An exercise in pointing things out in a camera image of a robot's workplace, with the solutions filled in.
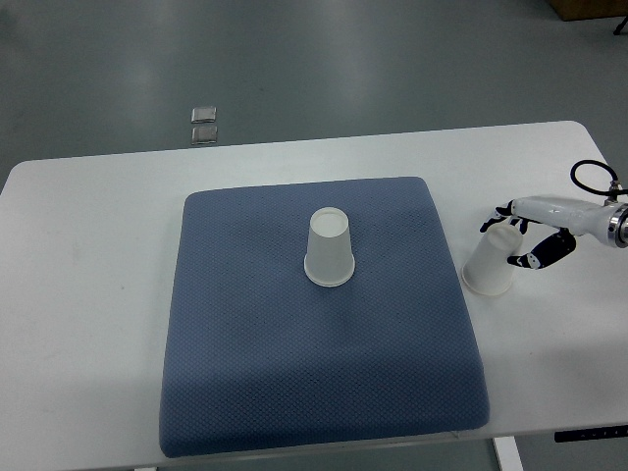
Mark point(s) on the blue fabric cushion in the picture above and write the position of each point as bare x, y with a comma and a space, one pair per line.
258, 356

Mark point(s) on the upper metal floor plate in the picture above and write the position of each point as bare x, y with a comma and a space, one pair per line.
203, 114

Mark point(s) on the black table control panel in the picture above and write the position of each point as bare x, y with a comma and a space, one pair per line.
592, 434

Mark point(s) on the white paper cup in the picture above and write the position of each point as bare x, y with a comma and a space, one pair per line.
329, 260
487, 272

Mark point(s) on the brown cardboard box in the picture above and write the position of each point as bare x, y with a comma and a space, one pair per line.
579, 10

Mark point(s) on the white table leg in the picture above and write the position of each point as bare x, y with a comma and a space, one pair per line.
507, 453

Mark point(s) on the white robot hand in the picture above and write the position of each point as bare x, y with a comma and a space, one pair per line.
606, 223

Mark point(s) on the black tripod leg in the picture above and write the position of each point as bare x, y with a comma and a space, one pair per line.
618, 30

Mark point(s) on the white paper cup on cushion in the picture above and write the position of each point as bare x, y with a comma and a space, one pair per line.
329, 260

